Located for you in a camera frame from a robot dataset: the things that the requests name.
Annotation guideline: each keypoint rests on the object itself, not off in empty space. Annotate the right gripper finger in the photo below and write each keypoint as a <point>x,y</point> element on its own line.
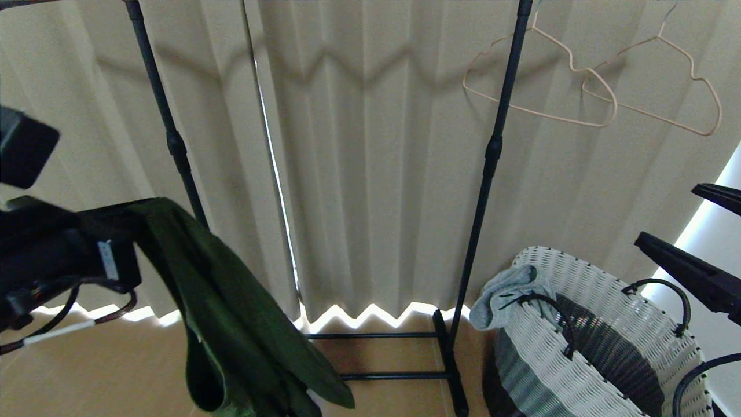
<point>726,198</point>
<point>712,286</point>

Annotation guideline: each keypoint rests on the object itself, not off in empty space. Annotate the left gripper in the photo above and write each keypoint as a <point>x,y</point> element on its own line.
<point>98,231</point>

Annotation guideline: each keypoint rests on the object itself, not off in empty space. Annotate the pink clothes hanger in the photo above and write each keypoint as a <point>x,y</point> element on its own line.
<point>579,119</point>
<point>648,114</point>

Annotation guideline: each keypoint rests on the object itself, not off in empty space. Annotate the green long-sleeved shirt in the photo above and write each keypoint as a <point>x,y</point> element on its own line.
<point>231,301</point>

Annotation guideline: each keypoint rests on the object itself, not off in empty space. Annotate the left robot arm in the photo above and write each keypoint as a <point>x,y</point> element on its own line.
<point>29,255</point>

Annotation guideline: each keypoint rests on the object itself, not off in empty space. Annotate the white laundry basket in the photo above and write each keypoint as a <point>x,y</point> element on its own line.
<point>608,289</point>

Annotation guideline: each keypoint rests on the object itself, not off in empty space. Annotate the black clothes rack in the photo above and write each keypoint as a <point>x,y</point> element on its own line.
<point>492,156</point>

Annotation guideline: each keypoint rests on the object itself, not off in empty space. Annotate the blue-grey garment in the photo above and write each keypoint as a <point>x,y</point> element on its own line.
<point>503,301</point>

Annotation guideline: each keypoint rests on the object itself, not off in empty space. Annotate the beige curtain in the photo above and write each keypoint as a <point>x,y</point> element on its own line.
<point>376,174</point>

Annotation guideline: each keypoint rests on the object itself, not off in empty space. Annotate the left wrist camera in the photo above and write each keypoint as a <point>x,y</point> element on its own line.
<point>23,150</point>

